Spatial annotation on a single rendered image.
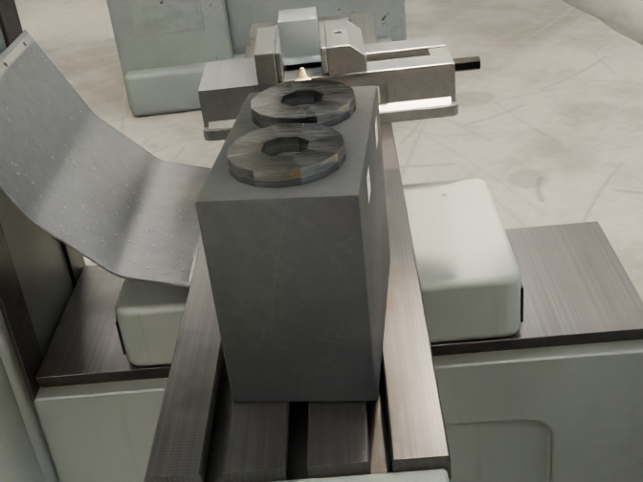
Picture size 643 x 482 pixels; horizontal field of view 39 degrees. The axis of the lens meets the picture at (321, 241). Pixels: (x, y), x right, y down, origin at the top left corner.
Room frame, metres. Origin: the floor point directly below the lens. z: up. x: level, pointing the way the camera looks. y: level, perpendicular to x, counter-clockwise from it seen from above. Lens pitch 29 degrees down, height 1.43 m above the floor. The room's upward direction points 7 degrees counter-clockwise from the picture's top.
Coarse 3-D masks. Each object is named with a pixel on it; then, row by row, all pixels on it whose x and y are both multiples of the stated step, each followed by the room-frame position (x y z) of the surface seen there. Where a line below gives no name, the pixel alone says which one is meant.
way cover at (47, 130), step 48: (0, 96) 1.04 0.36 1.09; (48, 96) 1.14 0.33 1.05; (0, 144) 0.96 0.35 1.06; (48, 144) 1.05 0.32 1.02; (96, 144) 1.14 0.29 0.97; (48, 192) 0.97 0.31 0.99; (96, 192) 1.03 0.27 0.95; (144, 192) 1.10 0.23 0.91; (192, 192) 1.13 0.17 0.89; (96, 240) 0.94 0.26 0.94; (144, 240) 0.98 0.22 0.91; (192, 240) 1.00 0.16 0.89
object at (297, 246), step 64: (256, 128) 0.70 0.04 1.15; (320, 128) 0.66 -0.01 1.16; (256, 192) 0.58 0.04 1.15; (320, 192) 0.57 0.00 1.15; (384, 192) 0.76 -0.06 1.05; (256, 256) 0.58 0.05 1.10; (320, 256) 0.57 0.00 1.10; (384, 256) 0.71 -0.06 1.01; (256, 320) 0.58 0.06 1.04; (320, 320) 0.57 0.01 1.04; (384, 320) 0.66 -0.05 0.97; (256, 384) 0.58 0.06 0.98; (320, 384) 0.57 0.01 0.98
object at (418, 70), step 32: (224, 64) 1.26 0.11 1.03; (256, 64) 1.15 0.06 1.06; (320, 64) 1.23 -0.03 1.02; (384, 64) 1.17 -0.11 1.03; (416, 64) 1.16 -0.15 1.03; (448, 64) 1.15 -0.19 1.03; (224, 96) 1.16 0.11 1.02; (384, 96) 1.15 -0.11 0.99; (416, 96) 1.15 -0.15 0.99; (448, 96) 1.15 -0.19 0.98; (224, 128) 1.15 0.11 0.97
